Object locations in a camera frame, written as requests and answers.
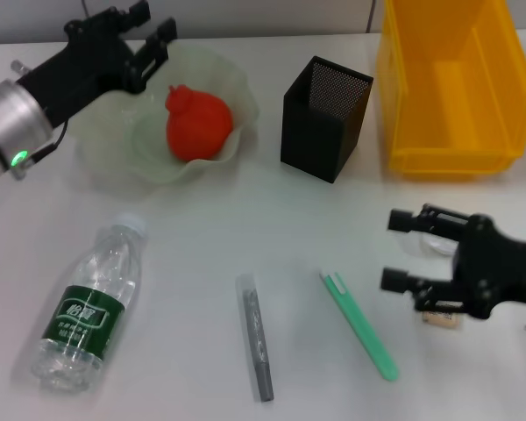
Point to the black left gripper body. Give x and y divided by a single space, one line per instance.
83 66

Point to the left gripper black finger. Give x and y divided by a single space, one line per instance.
138 13
164 35

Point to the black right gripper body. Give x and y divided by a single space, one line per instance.
499 272

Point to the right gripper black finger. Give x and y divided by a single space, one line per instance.
401 220
394 280

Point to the white paper ball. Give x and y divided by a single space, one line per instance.
438 245

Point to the green pen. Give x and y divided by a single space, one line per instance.
359 329

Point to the beige eraser with barcode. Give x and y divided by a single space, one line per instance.
442 319

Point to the red pomegranate toy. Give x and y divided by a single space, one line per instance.
197 123

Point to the grey pen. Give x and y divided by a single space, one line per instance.
256 333

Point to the clear green-label water bottle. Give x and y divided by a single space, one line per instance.
87 307

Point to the pale green glass fruit plate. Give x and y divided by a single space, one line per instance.
114 144

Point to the black mesh pen holder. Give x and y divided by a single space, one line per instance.
311 140

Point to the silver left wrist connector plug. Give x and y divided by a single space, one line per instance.
19 68

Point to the yellow plastic bin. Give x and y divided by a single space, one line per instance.
456 144

